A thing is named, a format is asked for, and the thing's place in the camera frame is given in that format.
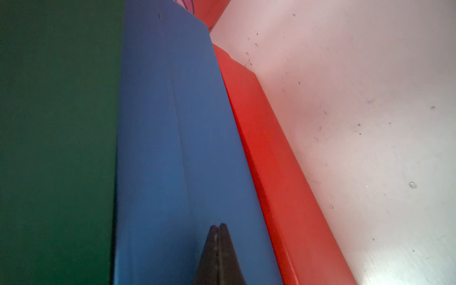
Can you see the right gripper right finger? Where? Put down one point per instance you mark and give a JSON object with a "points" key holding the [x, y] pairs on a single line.
{"points": [[229, 270]]}

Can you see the red shoebox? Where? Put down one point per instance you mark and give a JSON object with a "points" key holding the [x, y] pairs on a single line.
{"points": [[305, 248]]}

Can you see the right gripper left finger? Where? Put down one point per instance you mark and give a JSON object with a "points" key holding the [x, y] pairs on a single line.
{"points": [[208, 268]]}

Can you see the blue shoebox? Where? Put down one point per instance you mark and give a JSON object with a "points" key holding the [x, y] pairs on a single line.
{"points": [[181, 167]]}

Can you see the green shoebox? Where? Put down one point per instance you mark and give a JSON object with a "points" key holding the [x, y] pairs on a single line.
{"points": [[60, 68]]}

